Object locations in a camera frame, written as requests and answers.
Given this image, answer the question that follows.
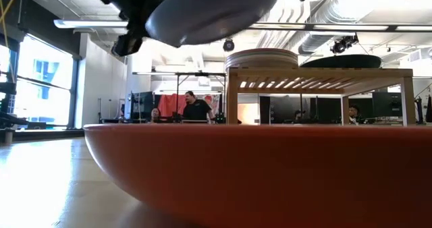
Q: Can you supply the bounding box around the wooden slatted shelf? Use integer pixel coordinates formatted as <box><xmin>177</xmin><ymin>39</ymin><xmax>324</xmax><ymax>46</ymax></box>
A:
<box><xmin>226</xmin><ymin>67</ymin><xmax>416</xmax><ymax>127</ymax></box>

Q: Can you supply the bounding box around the yellow cable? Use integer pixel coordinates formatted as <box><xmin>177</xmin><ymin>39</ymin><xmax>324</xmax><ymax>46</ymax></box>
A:
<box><xmin>0</xmin><ymin>0</ymin><xmax>22</xmax><ymax>84</ymax></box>

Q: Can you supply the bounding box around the black aluminium frame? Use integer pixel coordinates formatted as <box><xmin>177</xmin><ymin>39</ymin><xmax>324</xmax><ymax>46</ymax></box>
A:
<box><xmin>0</xmin><ymin>128</ymin><xmax>85</xmax><ymax>142</ymax></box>

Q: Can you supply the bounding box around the large orange bowl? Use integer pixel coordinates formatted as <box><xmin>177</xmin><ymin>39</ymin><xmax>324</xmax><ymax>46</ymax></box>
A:
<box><xmin>83</xmin><ymin>123</ymin><xmax>432</xmax><ymax>228</ymax></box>

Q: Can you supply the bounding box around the red cloth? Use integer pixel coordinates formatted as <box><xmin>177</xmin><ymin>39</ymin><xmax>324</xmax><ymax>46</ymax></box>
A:
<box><xmin>157</xmin><ymin>93</ymin><xmax>188</xmax><ymax>118</ymax></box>

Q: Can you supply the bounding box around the black screen panel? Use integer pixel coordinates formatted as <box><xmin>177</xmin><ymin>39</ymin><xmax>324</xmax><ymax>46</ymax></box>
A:
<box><xmin>259</xmin><ymin>95</ymin><xmax>342</xmax><ymax>125</ymax></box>

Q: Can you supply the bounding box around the blue plate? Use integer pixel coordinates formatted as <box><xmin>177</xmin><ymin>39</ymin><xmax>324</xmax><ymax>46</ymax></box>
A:
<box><xmin>144</xmin><ymin>0</ymin><xmax>286</xmax><ymax>49</ymax></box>

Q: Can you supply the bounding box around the orange lit panel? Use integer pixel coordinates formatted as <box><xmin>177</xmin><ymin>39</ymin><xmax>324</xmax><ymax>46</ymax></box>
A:
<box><xmin>237</xmin><ymin>103</ymin><xmax>261</xmax><ymax>125</ymax></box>

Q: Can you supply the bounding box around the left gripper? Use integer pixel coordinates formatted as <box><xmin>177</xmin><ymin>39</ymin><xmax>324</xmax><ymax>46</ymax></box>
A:
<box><xmin>96</xmin><ymin>0</ymin><xmax>169</xmax><ymax>57</ymax></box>

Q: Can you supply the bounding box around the silver ventilation duct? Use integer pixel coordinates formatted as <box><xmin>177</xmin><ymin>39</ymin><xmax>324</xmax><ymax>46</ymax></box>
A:
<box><xmin>296</xmin><ymin>0</ymin><xmax>364</xmax><ymax>56</ymax></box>

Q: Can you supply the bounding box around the person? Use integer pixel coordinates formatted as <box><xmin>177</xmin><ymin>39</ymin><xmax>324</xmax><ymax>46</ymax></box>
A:
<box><xmin>182</xmin><ymin>90</ymin><xmax>216</xmax><ymax>124</ymax></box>
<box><xmin>292</xmin><ymin>109</ymin><xmax>306</xmax><ymax>124</ymax></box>
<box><xmin>149</xmin><ymin>107</ymin><xmax>163</xmax><ymax>124</ymax></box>
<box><xmin>347</xmin><ymin>103</ymin><xmax>364</xmax><ymax>125</ymax></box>

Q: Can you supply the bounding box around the black ceiling spot lamp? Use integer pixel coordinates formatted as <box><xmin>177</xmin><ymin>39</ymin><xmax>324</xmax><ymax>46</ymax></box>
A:
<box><xmin>222</xmin><ymin>38</ymin><xmax>236</xmax><ymax>53</ymax></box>

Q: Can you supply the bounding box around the large window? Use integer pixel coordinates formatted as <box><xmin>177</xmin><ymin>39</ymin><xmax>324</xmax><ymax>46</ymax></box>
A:
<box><xmin>0</xmin><ymin>34</ymin><xmax>79</xmax><ymax>130</ymax></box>

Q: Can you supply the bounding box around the black track lamp cluster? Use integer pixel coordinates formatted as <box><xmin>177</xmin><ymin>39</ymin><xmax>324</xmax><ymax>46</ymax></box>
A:
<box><xmin>329</xmin><ymin>34</ymin><xmax>360</xmax><ymax>55</ymax></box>

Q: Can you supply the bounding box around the dark green plate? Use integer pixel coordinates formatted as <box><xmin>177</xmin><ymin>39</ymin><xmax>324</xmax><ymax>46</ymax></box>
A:
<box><xmin>299</xmin><ymin>54</ymin><xmax>383</xmax><ymax>69</ymax></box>

